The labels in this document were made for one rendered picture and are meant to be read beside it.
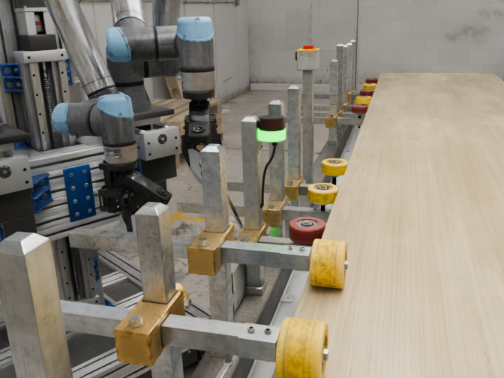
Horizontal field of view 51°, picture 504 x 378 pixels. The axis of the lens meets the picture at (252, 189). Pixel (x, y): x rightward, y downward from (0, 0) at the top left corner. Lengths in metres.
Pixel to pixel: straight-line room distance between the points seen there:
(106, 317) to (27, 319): 0.26
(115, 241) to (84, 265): 1.01
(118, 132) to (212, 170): 0.35
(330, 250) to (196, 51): 0.51
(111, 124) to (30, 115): 0.64
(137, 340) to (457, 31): 8.59
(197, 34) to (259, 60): 8.39
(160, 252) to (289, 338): 0.21
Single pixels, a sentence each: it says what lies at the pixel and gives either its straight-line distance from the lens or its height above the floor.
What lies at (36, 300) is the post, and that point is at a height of 1.12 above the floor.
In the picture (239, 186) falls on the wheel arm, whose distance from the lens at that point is 1.71.
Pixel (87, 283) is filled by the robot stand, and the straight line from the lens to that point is 2.05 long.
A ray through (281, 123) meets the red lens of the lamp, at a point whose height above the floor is 1.12.
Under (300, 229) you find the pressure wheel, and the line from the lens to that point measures 1.13.
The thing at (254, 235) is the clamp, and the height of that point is 0.87.
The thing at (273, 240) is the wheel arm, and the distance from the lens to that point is 1.19.
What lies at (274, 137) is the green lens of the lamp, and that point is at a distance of 1.13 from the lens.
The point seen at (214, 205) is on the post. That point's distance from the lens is 0.95.
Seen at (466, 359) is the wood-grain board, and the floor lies 0.90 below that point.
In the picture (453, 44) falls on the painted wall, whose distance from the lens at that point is 9.08.
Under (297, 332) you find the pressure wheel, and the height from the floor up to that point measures 0.98.
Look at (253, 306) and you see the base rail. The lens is 1.26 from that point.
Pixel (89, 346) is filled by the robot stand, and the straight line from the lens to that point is 2.09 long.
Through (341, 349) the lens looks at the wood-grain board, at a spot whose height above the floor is 0.90.
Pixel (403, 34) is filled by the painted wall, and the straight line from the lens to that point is 9.07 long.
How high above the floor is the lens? 1.35
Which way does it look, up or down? 19 degrees down
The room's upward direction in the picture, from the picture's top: 2 degrees counter-clockwise
